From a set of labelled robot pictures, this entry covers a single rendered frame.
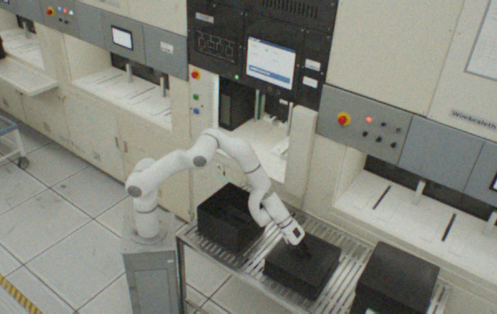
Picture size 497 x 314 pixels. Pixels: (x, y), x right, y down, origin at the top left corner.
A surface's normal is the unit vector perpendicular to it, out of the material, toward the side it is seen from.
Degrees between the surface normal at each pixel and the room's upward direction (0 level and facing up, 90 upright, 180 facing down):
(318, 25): 90
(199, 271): 0
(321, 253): 0
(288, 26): 90
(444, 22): 90
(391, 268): 0
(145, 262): 90
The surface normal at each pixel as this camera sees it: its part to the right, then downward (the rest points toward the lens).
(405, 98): -0.58, 0.43
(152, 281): 0.16, 0.57
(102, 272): 0.06, -0.82
